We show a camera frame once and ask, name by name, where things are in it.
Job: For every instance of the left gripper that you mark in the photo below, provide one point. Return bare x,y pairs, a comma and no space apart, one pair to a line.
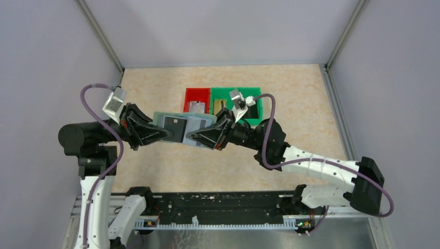
134,132

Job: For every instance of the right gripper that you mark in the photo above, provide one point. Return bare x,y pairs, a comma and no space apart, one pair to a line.
212,137

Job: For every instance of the sage green card holder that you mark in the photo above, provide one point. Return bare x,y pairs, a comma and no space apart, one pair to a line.
195,121

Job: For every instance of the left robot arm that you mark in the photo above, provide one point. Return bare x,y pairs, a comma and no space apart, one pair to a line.
98,146

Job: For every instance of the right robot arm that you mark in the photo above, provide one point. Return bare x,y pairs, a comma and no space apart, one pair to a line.
358,184

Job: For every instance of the white VIP cards in bin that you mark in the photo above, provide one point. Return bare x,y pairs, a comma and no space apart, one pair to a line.
196,107

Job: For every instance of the middle green plastic bin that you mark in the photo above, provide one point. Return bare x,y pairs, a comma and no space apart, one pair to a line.
220,93

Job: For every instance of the green plastic bin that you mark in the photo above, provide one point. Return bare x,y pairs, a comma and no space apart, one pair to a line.
254,113
220,93

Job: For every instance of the red plastic bin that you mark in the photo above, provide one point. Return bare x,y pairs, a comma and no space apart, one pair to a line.
202,95

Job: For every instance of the right green plastic bin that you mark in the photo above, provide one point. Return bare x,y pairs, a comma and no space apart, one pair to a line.
254,113

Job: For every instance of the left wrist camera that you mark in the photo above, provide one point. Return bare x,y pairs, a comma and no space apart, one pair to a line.
115,103

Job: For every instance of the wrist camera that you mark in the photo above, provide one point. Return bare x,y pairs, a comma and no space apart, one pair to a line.
115,103
241,104

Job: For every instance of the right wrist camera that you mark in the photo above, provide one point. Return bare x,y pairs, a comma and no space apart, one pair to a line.
241,104

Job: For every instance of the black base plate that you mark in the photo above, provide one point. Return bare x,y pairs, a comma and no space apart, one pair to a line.
246,208

